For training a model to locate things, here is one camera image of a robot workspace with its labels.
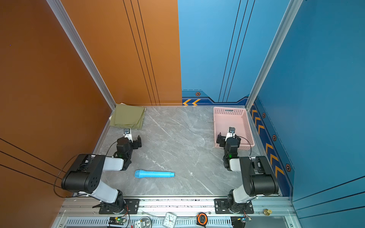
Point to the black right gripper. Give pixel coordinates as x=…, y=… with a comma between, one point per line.
x=223, y=140

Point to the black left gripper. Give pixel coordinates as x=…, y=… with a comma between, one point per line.
x=135, y=145

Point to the olive green ruffled skirt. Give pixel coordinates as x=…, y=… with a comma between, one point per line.
x=128, y=116

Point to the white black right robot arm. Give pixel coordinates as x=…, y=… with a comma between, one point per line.
x=258, y=178

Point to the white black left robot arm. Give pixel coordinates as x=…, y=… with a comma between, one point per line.
x=84, y=176

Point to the pink perforated plastic basket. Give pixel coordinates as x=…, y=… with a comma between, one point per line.
x=225, y=117

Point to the blue toy microphone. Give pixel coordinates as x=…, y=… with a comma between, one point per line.
x=153, y=174

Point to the green circuit board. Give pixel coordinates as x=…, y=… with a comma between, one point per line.
x=117, y=222

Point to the brass round knob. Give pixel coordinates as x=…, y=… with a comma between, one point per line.
x=267, y=212

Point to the right circuit board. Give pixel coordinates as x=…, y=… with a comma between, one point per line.
x=240, y=222

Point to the white power plug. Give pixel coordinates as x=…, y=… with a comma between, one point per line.
x=144, y=222

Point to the orange black tape measure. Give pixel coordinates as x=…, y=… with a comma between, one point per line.
x=201, y=219

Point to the small white clock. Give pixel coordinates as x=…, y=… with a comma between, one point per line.
x=169, y=220

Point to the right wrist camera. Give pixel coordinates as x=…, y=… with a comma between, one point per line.
x=230, y=133

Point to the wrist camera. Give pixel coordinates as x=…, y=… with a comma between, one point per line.
x=230, y=133
x=127, y=134

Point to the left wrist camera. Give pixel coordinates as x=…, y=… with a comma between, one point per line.
x=127, y=134

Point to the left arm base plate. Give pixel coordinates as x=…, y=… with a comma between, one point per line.
x=131, y=207

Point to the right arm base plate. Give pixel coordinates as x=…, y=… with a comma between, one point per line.
x=222, y=206

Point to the aluminium front rail frame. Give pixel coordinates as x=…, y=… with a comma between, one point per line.
x=82, y=213

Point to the aluminium corner post right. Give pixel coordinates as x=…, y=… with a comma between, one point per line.
x=282, y=31

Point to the aluminium corner post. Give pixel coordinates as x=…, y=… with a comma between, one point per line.
x=74, y=37
x=282, y=31

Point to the aluminium corner post left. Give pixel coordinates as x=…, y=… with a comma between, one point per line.
x=74, y=37

